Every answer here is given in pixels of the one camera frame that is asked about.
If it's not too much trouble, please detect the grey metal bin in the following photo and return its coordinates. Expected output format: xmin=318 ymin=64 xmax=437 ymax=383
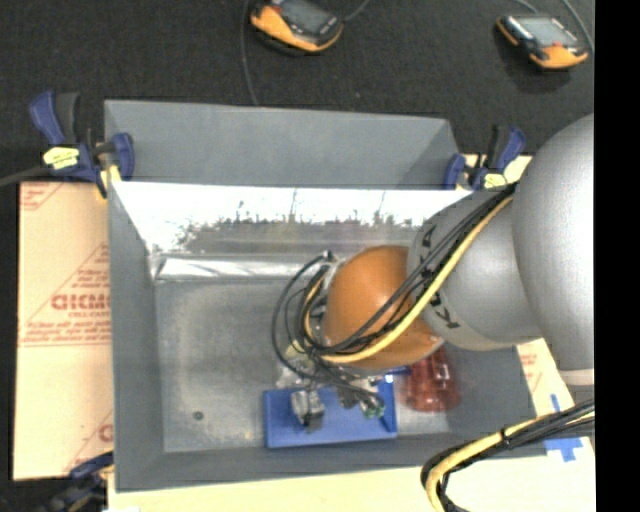
xmin=103 ymin=99 xmax=547 ymax=494

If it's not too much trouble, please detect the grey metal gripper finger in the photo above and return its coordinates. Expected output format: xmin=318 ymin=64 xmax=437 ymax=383
xmin=303 ymin=399 xmax=328 ymax=434
xmin=290 ymin=389 xmax=316 ymax=421

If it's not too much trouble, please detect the blue flat box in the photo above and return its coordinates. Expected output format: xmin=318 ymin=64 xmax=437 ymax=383
xmin=262 ymin=381 xmax=400 ymax=450

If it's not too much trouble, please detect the red clear plastic cup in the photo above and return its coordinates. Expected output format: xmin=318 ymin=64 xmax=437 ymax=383
xmin=402 ymin=347 xmax=463 ymax=414

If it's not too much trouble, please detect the brown cardboard board red print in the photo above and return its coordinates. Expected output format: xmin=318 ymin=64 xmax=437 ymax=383
xmin=11 ymin=179 xmax=117 ymax=482

